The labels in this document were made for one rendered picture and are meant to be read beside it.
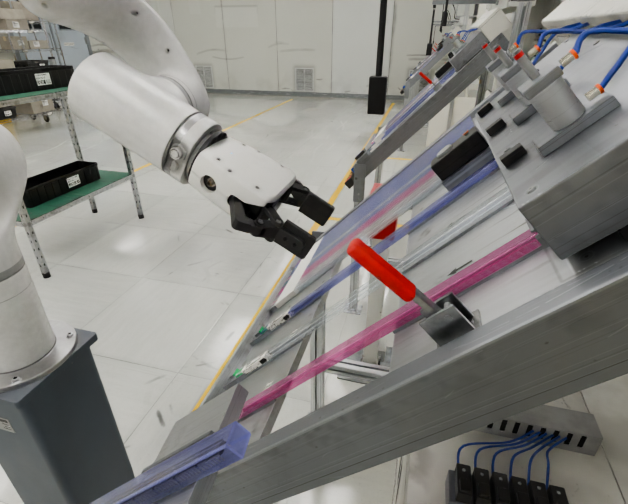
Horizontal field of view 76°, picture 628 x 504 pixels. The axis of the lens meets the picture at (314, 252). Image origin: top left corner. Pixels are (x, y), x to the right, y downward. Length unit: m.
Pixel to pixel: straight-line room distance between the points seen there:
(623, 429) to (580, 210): 0.70
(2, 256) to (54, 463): 0.42
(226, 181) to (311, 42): 8.95
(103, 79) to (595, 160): 0.46
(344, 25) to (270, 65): 1.78
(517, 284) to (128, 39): 0.52
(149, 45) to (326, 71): 8.76
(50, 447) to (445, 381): 0.80
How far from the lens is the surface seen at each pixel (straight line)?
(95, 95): 0.53
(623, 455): 0.91
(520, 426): 0.82
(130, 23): 0.59
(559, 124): 0.32
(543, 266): 0.33
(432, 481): 0.75
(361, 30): 9.15
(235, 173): 0.45
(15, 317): 0.85
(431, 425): 0.34
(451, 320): 0.31
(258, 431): 0.49
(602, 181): 0.29
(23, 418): 0.92
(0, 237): 0.81
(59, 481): 1.04
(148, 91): 0.51
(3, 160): 0.80
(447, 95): 1.68
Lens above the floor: 1.24
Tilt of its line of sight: 29 degrees down
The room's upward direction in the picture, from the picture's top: straight up
